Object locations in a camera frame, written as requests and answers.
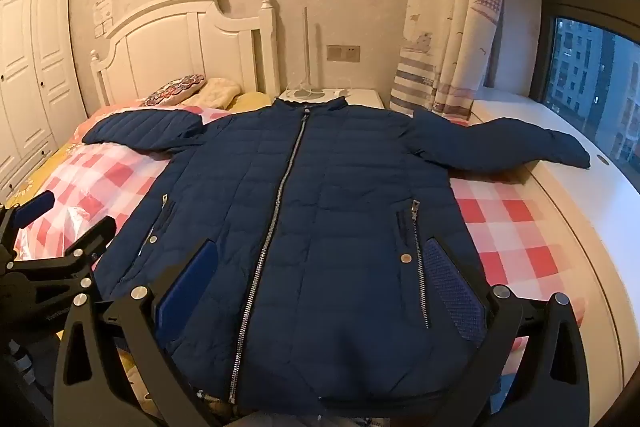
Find white paper wall notes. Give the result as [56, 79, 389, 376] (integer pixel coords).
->
[93, 0, 115, 39]

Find dark framed window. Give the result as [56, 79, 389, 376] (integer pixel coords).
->
[529, 0, 640, 170]

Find beige wall socket plate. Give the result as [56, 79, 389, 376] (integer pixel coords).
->
[326, 44, 361, 63]

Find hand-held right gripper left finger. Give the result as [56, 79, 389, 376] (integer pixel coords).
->
[52, 238, 217, 427]

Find yellow pillow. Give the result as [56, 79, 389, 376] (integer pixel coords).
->
[226, 91, 275, 112]

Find printed striped curtain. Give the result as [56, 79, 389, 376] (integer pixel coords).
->
[389, 0, 545, 118]

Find white pole stand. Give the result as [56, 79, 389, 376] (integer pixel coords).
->
[286, 6, 352, 100]

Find cream fluffy pillow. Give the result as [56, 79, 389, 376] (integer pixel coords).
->
[187, 77, 242, 110]

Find white nightstand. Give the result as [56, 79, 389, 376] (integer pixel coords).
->
[276, 87, 387, 110]

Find white wooden bed headboard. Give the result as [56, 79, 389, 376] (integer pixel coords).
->
[89, 0, 281, 108]

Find white window bench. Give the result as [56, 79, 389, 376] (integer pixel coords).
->
[449, 93, 640, 413]

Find red white checked blanket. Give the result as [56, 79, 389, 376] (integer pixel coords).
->
[14, 103, 587, 410]

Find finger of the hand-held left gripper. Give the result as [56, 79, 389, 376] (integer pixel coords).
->
[59, 216, 117, 269]
[0, 191, 57, 259]

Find navy quilted zip jacket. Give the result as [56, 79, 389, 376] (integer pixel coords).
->
[81, 97, 592, 414]

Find yellow floral bedsheet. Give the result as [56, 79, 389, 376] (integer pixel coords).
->
[0, 116, 98, 208]

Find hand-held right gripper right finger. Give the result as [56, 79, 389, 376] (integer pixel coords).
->
[424, 237, 592, 427]

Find white panelled wardrobe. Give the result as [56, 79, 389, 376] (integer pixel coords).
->
[0, 0, 90, 204]

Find patterned floral pillow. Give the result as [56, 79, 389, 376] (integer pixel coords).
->
[139, 74, 207, 108]

